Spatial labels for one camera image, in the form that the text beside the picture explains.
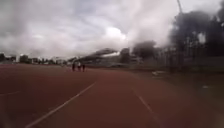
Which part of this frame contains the red running track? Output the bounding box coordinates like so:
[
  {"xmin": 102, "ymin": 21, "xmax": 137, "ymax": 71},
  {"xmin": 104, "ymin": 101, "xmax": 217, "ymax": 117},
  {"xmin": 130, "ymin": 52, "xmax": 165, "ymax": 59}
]
[{"xmin": 0, "ymin": 63, "xmax": 224, "ymax": 128}]

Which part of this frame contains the wire mesh fence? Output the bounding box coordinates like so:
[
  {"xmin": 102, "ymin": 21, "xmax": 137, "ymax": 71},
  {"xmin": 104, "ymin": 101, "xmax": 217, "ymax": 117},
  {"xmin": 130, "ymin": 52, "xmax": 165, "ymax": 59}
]
[{"xmin": 143, "ymin": 46, "xmax": 224, "ymax": 73}]

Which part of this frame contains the tall pole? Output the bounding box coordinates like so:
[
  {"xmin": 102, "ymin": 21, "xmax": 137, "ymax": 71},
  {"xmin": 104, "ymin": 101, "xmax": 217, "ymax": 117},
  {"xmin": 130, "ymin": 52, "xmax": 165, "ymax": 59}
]
[{"xmin": 176, "ymin": 0, "xmax": 186, "ymax": 68}]

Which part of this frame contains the row of dark trees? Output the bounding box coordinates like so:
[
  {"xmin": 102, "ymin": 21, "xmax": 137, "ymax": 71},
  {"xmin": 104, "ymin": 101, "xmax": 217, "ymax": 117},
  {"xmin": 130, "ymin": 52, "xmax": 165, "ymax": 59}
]
[{"xmin": 119, "ymin": 3, "xmax": 224, "ymax": 64}]

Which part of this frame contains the group of people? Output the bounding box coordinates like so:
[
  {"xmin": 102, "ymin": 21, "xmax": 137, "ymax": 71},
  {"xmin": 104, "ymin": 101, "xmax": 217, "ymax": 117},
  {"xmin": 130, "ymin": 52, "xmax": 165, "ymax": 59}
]
[{"xmin": 71, "ymin": 61, "xmax": 86, "ymax": 73}]

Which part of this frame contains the row of distant trees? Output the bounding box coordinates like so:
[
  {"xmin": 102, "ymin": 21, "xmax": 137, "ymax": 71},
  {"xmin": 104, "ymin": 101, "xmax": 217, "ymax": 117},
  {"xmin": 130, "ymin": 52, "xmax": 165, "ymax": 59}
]
[{"xmin": 0, "ymin": 53, "xmax": 68, "ymax": 66}]

